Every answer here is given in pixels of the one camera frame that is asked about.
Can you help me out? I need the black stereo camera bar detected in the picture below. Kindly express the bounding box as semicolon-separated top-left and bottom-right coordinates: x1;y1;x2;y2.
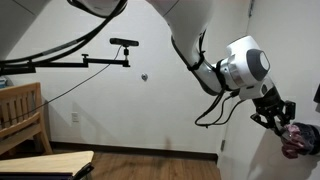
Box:
109;37;140;48

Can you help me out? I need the black door card reader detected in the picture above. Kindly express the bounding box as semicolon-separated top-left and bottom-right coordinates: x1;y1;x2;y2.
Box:
312;84;320;113

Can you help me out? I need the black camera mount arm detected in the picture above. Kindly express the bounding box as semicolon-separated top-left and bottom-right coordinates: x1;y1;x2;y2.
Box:
0;45;132;76

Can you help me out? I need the thin black camera cable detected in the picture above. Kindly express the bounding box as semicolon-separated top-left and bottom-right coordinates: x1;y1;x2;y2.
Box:
0;45;123;125

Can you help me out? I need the black arm strap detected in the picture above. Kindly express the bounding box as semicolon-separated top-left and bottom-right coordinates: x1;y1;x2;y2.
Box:
186;29;208;72

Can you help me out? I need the white door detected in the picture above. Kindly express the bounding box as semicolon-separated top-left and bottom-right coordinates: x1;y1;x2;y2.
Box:
215;0;320;180

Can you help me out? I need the dark wooden baseboard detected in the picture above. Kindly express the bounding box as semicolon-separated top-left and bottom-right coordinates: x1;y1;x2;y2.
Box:
49;141;219;162

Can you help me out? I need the dark red cloth wrap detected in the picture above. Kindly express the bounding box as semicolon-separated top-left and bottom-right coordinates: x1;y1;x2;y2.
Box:
280;122;320;160

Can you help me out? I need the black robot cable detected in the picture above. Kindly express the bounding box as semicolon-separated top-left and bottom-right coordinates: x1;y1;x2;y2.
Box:
194;89;247;129

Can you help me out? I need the white wall outlet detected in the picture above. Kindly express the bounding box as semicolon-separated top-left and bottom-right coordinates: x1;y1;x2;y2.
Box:
70;111;81;123

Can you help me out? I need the wooden slatted chair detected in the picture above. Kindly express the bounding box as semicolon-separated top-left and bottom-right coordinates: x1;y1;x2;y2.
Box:
0;81;54;156

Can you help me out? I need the light wooden table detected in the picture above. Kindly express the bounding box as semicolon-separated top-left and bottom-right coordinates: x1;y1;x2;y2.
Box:
0;150;96;180

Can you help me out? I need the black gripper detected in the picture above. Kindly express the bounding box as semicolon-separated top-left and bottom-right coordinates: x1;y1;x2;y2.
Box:
250;86;297;136

